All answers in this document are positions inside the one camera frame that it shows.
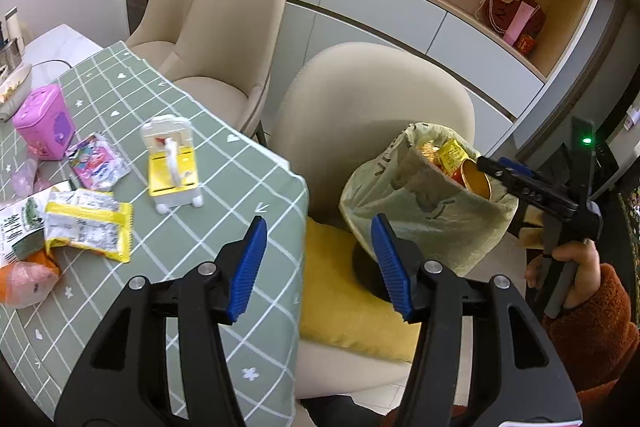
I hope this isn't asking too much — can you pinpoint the red gold paper tube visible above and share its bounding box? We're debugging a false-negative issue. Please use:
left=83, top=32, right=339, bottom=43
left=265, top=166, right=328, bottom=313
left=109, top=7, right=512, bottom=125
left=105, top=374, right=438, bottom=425
left=452, top=158, right=492, bottom=199

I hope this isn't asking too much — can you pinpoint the yellow gold snack bag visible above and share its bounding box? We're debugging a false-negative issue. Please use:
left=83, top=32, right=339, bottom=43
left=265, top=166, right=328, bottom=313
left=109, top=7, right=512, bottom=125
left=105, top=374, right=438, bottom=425
left=437, top=139, right=470, bottom=176

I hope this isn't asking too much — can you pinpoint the red gold snack packet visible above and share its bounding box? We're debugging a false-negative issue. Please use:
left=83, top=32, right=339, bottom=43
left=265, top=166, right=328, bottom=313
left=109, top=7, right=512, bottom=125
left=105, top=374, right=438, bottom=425
left=416, top=142, right=442, bottom=169

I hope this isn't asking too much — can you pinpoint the yellow translucent trash bag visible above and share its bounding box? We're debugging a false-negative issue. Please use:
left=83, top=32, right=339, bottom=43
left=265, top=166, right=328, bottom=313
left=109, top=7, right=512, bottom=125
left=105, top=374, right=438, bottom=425
left=340, top=122, right=518, bottom=275

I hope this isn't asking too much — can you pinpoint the person's right hand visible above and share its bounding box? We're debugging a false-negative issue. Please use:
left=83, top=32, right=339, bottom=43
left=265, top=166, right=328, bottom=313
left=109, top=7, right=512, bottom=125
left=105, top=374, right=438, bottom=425
left=524, top=238, right=602, bottom=310

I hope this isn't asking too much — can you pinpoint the yellow seat cushion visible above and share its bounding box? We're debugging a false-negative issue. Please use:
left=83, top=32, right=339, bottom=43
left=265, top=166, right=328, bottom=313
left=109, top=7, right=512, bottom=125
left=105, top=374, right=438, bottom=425
left=299, top=219, right=420, bottom=362

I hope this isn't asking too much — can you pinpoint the green checked tablecloth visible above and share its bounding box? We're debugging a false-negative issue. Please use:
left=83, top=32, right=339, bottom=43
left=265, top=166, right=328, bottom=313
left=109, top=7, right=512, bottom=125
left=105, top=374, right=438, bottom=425
left=1, top=37, right=308, bottom=426

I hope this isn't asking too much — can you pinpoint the brown fleece right sleeve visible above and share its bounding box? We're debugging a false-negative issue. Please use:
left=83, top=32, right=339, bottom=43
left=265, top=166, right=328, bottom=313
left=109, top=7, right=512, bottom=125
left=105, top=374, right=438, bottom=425
left=542, top=263, right=639, bottom=419

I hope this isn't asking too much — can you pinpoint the white yellow toy stand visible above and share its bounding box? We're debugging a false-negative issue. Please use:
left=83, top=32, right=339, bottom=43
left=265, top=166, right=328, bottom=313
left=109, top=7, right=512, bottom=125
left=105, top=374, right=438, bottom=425
left=141, top=115, right=204, bottom=215

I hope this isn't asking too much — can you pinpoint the red flower gift bag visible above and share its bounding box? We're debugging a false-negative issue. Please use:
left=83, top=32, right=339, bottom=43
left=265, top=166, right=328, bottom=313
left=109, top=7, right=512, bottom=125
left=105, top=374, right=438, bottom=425
left=474, top=0, right=546, bottom=57

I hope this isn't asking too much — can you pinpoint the yellow white snack bag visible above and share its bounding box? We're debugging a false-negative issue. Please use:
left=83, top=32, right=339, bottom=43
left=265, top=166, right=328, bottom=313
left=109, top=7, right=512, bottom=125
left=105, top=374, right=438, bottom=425
left=44, top=188, right=134, bottom=263

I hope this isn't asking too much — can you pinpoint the beige near dining chair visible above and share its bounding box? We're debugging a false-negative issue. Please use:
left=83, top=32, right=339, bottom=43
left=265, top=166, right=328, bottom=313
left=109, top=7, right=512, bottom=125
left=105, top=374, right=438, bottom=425
left=269, top=41, right=528, bottom=400

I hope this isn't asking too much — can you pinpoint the beige dining chair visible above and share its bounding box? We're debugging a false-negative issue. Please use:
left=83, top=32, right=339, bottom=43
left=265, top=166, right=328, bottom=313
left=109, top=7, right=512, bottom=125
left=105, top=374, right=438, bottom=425
left=126, top=0, right=193, bottom=69
left=160, top=0, right=286, bottom=138
left=269, top=41, right=528, bottom=400

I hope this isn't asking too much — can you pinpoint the colourful candy wrapper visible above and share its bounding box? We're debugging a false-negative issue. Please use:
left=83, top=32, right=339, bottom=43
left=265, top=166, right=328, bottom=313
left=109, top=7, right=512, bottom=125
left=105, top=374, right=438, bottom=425
left=66, top=133, right=131, bottom=192

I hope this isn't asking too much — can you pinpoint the orange pink plastic bag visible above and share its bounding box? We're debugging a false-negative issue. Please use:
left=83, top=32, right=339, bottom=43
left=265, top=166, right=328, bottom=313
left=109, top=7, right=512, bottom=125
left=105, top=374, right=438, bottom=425
left=0, top=249, right=61, bottom=309

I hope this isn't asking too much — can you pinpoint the white green snack bag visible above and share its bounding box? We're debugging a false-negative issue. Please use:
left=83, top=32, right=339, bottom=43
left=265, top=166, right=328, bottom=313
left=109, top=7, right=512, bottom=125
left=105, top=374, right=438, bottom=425
left=0, top=181, right=72, bottom=268

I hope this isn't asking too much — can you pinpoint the beige far dining chair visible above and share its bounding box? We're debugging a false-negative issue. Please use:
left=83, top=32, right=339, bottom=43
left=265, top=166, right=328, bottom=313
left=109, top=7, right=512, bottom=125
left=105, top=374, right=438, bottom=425
left=126, top=0, right=193, bottom=69

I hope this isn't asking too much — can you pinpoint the beige middle dining chair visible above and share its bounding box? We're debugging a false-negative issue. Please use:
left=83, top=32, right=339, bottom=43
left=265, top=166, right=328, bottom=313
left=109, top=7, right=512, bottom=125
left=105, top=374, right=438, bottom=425
left=160, top=0, right=286, bottom=138

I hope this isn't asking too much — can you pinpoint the pink toy box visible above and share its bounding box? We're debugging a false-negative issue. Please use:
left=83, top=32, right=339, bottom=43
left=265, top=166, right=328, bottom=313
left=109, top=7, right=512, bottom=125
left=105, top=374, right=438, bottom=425
left=12, top=83, right=76, bottom=160

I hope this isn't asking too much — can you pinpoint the large white bowl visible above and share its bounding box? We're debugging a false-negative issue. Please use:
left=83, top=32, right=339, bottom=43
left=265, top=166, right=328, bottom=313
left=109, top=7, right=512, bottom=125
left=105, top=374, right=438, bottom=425
left=0, top=64, right=32, bottom=124

